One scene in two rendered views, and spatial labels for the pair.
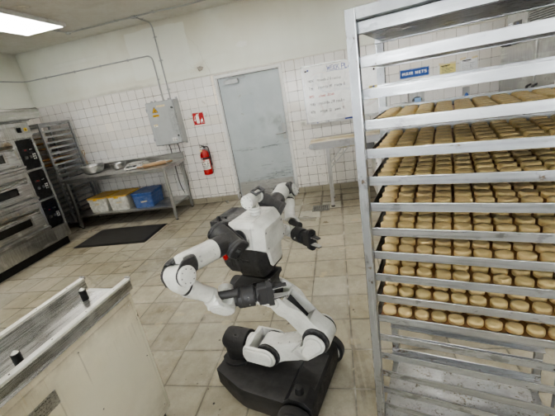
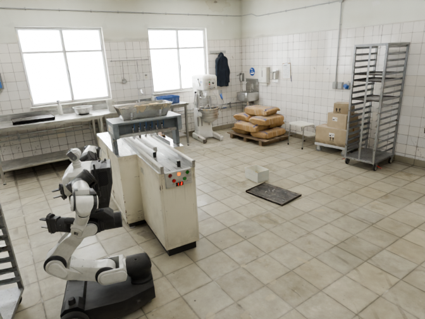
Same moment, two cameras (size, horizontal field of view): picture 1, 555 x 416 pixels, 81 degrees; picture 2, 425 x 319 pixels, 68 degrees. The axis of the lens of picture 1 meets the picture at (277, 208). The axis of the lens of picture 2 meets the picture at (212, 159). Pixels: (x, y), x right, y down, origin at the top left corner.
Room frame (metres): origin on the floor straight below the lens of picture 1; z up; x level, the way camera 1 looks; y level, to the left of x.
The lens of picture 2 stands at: (3.49, -0.67, 1.76)
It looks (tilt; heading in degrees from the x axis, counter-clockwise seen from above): 18 degrees down; 134
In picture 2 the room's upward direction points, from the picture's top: 3 degrees counter-clockwise
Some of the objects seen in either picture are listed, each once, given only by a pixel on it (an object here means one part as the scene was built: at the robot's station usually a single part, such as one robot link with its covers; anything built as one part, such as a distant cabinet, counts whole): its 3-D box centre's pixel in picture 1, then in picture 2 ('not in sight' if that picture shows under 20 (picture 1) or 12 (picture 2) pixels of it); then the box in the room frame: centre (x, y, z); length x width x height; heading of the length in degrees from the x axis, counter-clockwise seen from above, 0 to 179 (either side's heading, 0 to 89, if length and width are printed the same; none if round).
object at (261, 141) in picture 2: not in sight; (258, 135); (-0.44, 4.84, 0.06); 1.20 x 0.80 x 0.11; 170
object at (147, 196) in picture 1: (148, 196); not in sight; (5.50, 2.16, 0.36); 0.47 x 0.38 x 0.26; 169
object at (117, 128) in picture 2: not in sight; (145, 132); (0.67, 1.21, 1.01); 0.72 x 0.33 x 0.34; 72
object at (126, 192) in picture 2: not in sight; (139, 171); (0.22, 1.36, 0.42); 1.28 x 0.72 x 0.84; 162
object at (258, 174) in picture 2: not in sight; (256, 173); (0.91, 2.89, 0.08); 0.30 x 0.22 x 0.16; 166
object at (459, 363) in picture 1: (460, 364); not in sight; (1.23, -0.76, 0.24); 0.64 x 0.03 x 0.03; 61
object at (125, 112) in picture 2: not in sight; (143, 110); (0.67, 1.21, 1.25); 0.56 x 0.29 x 0.14; 72
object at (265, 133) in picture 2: not in sight; (269, 131); (-0.15, 4.79, 0.19); 0.72 x 0.42 x 0.15; 82
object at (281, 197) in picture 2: not in sight; (272, 193); (1.40, 2.57, 0.02); 0.60 x 0.40 x 0.03; 175
